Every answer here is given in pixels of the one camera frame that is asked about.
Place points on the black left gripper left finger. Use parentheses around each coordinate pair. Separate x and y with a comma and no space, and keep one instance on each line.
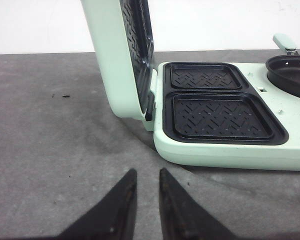
(113,218)

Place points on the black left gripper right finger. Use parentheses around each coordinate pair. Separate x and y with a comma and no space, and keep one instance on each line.
(182,218)

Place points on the mint green hinged lid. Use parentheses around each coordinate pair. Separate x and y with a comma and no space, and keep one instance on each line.
(122,37)

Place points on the mint green breakfast maker base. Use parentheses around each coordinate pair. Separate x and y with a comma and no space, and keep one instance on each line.
(226,115)

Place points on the black frying pan green handle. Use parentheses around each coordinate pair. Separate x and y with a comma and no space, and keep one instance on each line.
(283,71)

